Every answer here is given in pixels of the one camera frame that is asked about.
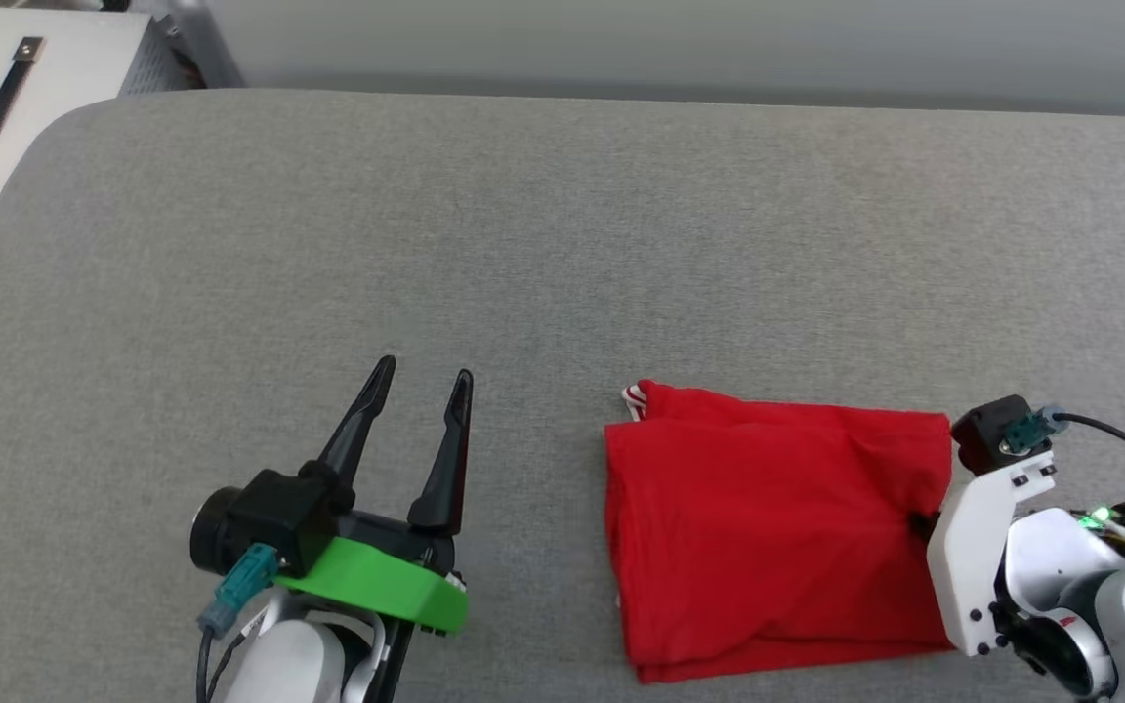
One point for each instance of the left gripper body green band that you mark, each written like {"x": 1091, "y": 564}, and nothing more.
{"x": 377, "y": 581}

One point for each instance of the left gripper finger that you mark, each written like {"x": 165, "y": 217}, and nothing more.
{"x": 357, "y": 430}
{"x": 447, "y": 469}

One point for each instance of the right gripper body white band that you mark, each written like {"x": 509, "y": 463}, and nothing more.
{"x": 963, "y": 566}

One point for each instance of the red and white jersey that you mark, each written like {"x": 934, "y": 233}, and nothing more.
{"x": 768, "y": 527}

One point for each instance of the white metal cabinet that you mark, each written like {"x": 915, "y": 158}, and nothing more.
{"x": 84, "y": 78}

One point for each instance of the white backdrop panel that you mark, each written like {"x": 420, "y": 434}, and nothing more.
{"x": 621, "y": 39}

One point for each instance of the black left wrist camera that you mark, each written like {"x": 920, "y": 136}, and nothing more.
{"x": 279, "y": 517}

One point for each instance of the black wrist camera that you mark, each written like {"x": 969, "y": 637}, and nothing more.
{"x": 987, "y": 430}
{"x": 279, "y": 517}

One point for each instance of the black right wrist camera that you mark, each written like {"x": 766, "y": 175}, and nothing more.
{"x": 987, "y": 430}

